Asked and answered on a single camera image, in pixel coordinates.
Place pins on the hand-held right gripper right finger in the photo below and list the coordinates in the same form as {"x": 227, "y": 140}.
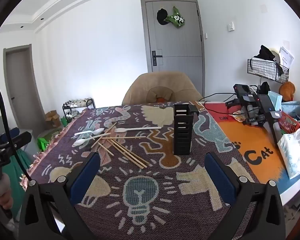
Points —
{"x": 220, "y": 180}

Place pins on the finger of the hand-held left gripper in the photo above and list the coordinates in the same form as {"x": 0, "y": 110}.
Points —
{"x": 11, "y": 131}
{"x": 20, "y": 141}

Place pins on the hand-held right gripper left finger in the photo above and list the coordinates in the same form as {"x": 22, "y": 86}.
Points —
{"x": 86, "y": 177}

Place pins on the white plastic fork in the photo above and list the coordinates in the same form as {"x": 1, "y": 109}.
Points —
{"x": 120, "y": 130}

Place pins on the black slotted utensil holder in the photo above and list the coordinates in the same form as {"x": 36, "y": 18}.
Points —
{"x": 182, "y": 135}

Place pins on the person's left hand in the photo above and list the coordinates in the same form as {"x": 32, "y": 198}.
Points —
{"x": 5, "y": 197}

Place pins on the green cloth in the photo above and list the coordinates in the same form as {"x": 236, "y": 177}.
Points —
{"x": 17, "y": 177}

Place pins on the cardboard box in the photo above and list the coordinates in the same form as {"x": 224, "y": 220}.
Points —
{"x": 52, "y": 118}

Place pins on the plain grey door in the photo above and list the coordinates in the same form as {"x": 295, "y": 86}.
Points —
{"x": 22, "y": 90}

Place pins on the orange cat desk mat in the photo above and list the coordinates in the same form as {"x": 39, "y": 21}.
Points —
{"x": 250, "y": 140}

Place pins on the printed woven blanket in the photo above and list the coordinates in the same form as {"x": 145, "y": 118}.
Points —
{"x": 145, "y": 180}

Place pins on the colourful snack packet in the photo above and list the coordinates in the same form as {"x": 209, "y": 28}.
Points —
{"x": 240, "y": 116}

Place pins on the black shoe rack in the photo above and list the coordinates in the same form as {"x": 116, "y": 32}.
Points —
{"x": 77, "y": 106}

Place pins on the white plastic bag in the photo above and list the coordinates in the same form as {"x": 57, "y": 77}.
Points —
{"x": 295, "y": 155}

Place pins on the black device on stand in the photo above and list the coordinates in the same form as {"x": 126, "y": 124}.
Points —
{"x": 243, "y": 90}
{"x": 267, "y": 105}

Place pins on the red plastic basket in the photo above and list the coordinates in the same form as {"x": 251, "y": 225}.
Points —
{"x": 288, "y": 122}

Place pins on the light blue box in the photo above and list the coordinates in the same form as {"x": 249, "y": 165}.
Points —
{"x": 275, "y": 100}

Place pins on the orange item on chair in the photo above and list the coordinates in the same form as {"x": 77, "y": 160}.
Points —
{"x": 160, "y": 99}

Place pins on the black bag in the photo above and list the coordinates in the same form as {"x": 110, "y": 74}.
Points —
{"x": 264, "y": 87}

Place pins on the beige upholstered chair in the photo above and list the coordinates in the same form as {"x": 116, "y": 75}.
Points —
{"x": 162, "y": 85}

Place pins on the orange plush toy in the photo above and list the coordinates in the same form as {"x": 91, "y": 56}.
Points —
{"x": 288, "y": 90}

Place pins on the black cloth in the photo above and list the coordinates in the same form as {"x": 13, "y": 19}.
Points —
{"x": 263, "y": 52}

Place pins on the white round plate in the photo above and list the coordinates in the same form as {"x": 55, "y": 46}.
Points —
{"x": 277, "y": 53}

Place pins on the white paper sheet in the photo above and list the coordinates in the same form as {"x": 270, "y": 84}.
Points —
{"x": 287, "y": 55}

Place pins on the grey door with lock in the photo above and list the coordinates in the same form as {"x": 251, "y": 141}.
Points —
{"x": 175, "y": 45}

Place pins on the green panda bag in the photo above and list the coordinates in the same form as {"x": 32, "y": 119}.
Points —
{"x": 176, "y": 18}

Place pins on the black hat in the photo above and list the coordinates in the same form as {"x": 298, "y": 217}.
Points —
{"x": 162, "y": 17}

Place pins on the white light switch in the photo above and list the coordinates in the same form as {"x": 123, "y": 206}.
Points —
{"x": 230, "y": 25}

